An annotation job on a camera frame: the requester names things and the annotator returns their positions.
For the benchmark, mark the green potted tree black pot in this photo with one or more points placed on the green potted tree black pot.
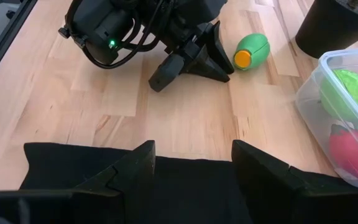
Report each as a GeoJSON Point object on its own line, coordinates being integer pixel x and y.
{"type": "Point", "coordinates": [328, 28]}

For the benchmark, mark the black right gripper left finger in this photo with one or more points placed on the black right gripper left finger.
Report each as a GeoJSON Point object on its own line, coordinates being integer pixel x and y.
{"type": "Point", "coordinates": [129, 193]}

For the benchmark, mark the green toy with orange end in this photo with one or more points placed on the green toy with orange end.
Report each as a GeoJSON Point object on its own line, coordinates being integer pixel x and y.
{"type": "Point", "coordinates": [253, 49]}

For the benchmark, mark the black aluminium table frame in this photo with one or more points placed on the black aluminium table frame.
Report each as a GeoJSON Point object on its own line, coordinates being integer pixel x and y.
{"type": "Point", "coordinates": [5, 40]}

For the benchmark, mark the light green cabbage toy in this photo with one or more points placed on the light green cabbage toy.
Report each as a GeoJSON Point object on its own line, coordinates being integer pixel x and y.
{"type": "Point", "coordinates": [350, 90]}

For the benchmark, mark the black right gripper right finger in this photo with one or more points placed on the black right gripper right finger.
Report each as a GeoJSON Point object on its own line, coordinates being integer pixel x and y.
{"type": "Point", "coordinates": [269, 193]}

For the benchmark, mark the black cloth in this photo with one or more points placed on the black cloth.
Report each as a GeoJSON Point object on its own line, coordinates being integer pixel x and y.
{"type": "Point", "coordinates": [191, 186]}

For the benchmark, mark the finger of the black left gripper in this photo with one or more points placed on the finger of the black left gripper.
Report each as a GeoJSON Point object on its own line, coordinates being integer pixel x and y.
{"type": "Point", "coordinates": [172, 70]}
{"type": "Point", "coordinates": [217, 49]}

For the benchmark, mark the pink toy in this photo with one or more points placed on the pink toy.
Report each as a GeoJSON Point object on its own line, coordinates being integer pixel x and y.
{"type": "Point", "coordinates": [353, 152]}

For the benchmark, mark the clear plastic tupperware container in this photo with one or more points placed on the clear plastic tupperware container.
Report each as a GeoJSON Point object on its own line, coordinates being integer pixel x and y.
{"type": "Point", "coordinates": [309, 102]}

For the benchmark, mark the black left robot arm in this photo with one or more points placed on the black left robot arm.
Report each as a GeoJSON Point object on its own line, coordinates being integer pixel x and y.
{"type": "Point", "coordinates": [104, 21]}

